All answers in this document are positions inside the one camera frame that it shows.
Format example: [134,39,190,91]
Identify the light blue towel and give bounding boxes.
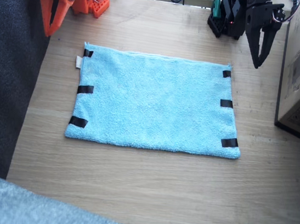
[63,41,253,163]

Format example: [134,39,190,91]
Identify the green clamp at black arm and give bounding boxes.
[210,0,223,19]

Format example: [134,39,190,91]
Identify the dark grey fabric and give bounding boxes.
[0,0,56,183]

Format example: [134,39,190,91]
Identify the light grey fuzzy fabric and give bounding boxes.
[0,169,197,224]

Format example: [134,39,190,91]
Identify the black arm servo wire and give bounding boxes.
[271,0,300,26]

